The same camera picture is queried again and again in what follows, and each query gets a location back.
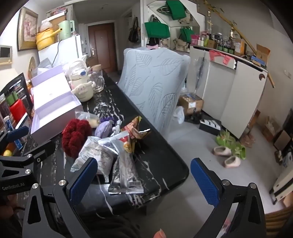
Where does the white bread print snack bag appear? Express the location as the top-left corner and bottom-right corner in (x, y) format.
(71, 136), (118, 183)

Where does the brown entrance door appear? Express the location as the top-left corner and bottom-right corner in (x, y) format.
(88, 22), (118, 73)

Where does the clear glass mug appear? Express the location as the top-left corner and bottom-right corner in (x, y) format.
(89, 70), (105, 93)

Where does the green felt tote bag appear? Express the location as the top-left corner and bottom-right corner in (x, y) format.
(144, 14), (170, 39)

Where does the purple embroidered sachet pouch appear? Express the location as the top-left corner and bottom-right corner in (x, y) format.
(94, 120), (113, 138)

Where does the pink slipper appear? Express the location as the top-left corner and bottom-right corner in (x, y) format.
(213, 146), (232, 157)
(224, 156), (241, 168)

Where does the red plastic container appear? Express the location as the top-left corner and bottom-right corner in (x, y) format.
(10, 99), (26, 123)

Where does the clear zip bag with snacks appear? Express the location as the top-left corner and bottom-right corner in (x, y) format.
(75, 110), (100, 128)

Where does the wall intercom panel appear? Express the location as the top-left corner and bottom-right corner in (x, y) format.
(0, 45), (12, 65)

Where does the light green electric kettle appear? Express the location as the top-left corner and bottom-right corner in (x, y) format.
(58, 20), (75, 40)

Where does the black menu stand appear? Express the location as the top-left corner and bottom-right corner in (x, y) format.
(1, 73), (33, 128)

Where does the white mini fridge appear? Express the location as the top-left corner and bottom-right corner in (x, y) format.
(38, 35), (82, 67)

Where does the red gold candy packet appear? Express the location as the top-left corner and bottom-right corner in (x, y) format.
(123, 136), (132, 154)

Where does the cardboard box on floor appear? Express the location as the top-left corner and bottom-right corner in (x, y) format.
(178, 93), (204, 115)

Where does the gold framed picture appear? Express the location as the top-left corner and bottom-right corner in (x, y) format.
(17, 7), (38, 51)

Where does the lavender gift box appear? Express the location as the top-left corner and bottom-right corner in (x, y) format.
(31, 65), (83, 145)

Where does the white cabinet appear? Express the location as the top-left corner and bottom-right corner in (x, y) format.
(187, 46), (268, 138)

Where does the yellow pot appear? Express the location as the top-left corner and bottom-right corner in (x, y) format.
(36, 28), (63, 51)

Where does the operator left hand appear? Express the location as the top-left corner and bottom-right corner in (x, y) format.
(153, 229), (166, 238)

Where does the white usb cable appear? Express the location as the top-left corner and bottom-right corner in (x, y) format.
(111, 119), (122, 135)

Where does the red knitted yarn ball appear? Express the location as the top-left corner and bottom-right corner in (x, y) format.
(62, 118), (92, 159)

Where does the green gold cereal packet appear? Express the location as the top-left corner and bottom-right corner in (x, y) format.
(120, 116), (151, 143)

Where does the cream cartoon dog kettle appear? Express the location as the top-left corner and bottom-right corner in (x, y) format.
(68, 60), (96, 102)

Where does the silver foil snack packet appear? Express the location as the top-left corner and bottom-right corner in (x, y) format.
(108, 131), (144, 195)

